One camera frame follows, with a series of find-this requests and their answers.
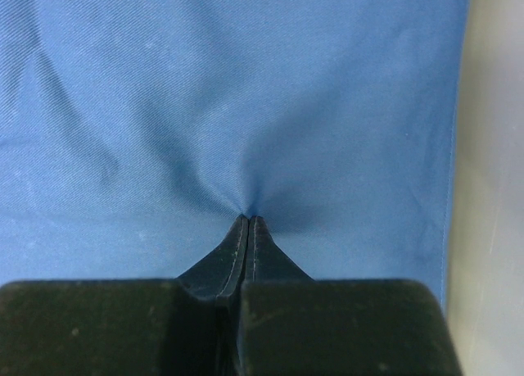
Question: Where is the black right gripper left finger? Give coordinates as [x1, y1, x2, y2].
[1, 216, 249, 375]

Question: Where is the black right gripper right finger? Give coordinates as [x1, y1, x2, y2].
[237, 216, 462, 375]

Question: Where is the blue surgical drape cloth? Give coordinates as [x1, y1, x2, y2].
[1, 0, 469, 300]

